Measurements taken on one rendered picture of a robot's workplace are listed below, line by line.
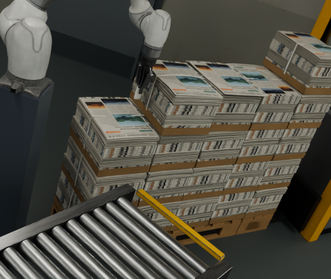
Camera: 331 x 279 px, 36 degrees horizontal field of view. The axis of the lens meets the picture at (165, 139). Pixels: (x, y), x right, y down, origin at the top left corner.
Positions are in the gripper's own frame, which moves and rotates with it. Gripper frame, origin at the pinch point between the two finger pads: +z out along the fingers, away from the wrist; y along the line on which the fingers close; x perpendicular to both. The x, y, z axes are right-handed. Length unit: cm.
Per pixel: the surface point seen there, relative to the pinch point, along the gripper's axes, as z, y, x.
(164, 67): -10.3, 8.3, -16.6
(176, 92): -10.4, -17.5, -8.0
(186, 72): -10.1, 4.2, -27.7
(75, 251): 17, -78, 60
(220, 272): 16, -100, 14
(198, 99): -7.9, -20.3, -20.5
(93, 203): 16, -57, 45
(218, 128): 10.5, -18.2, -42.6
